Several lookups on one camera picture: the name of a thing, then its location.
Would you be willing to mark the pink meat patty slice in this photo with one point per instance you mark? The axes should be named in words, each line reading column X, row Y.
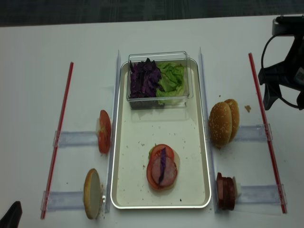
column 169, row 174

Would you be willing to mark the white pusher block right lower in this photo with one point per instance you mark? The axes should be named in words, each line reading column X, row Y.
column 237, row 188

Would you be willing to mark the purple cabbage strip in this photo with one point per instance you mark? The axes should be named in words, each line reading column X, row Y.
column 162, row 164

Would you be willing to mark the left upper clear pusher track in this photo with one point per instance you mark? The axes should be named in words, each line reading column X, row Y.
column 75, row 139

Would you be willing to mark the clear plastic container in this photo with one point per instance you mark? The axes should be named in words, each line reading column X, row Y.
column 179, row 57

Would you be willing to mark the right red rail strip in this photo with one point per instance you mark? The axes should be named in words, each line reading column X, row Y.
column 263, row 118

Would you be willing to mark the standing bun half left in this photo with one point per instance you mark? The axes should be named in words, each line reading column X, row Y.
column 92, row 194

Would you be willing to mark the bread crumb piece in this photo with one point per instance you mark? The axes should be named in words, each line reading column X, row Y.
column 248, row 108

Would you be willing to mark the white metal tray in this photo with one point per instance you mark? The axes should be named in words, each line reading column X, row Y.
column 137, row 131

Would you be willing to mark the lettuce under burger stack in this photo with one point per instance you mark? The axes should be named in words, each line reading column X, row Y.
column 150, row 152

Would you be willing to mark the red rail strip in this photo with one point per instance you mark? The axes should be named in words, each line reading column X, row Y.
column 263, row 118
column 54, row 154

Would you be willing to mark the tomato slice on burger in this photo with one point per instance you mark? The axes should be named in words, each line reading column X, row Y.
column 157, row 150

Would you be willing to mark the upper standing tomato slice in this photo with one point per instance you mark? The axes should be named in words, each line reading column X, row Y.
column 105, row 123

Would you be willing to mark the green lettuce leaves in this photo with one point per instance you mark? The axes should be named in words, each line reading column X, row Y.
column 171, row 83

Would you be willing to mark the left clear long divider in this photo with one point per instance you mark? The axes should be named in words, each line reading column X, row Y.
column 113, row 135

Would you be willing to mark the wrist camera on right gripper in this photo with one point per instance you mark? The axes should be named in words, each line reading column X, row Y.
column 288, row 26

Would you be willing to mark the left lower clear pusher track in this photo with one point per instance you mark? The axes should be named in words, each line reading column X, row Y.
column 62, row 200

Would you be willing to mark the right clear long divider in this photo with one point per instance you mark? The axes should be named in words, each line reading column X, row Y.
column 204, row 103

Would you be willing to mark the right lower clear pusher track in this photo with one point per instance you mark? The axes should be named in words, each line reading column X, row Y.
column 262, row 194

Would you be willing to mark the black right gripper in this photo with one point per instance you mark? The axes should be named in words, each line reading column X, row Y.
column 288, row 73

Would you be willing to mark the front meat slice dark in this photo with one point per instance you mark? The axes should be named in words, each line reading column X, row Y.
column 220, row 190

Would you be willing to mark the left red rail strip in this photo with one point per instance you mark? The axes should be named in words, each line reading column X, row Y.
column 54, row 154

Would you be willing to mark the bottom bun under stack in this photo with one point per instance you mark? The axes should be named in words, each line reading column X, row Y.
column 151, row 182

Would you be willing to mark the clear pusher track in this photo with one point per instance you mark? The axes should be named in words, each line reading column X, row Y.
column 75, row 139
column 262, row 194
column 62, row 200
column 254, row 133

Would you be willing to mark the clear long divider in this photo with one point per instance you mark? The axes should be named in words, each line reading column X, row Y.
column 204, row 103
column 113, row 135

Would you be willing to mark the rear meat slices stack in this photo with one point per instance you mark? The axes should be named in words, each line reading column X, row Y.
column 229, row 197

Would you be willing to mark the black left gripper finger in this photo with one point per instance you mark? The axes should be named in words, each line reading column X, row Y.
column 12, row 217

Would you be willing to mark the right upper clear pusher track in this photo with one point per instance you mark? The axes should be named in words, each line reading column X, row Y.
column 254, row 133

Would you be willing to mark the shredded purple cabbage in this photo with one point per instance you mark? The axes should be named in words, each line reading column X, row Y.
column 145, row 76

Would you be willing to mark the sesame bun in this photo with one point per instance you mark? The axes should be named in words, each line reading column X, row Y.
column 220, row 124
column 235, row 117

